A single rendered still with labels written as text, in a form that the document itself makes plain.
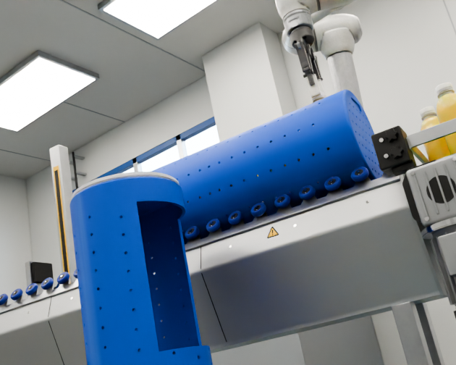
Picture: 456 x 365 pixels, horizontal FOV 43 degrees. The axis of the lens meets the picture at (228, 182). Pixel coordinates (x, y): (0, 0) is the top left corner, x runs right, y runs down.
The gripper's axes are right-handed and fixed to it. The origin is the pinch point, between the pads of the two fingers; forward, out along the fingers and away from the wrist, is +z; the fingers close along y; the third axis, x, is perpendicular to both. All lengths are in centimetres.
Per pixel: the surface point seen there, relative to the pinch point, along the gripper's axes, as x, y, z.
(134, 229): -34, 55, 42
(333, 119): 7.4, 19.9, 19.9
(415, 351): 10, 16, 80
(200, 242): -40, 18, 39
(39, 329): -105, 19, 50
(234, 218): -28.1, 17.3, 35.7
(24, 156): -423, -281, -207
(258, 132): -15.1, 17.1, 13.8
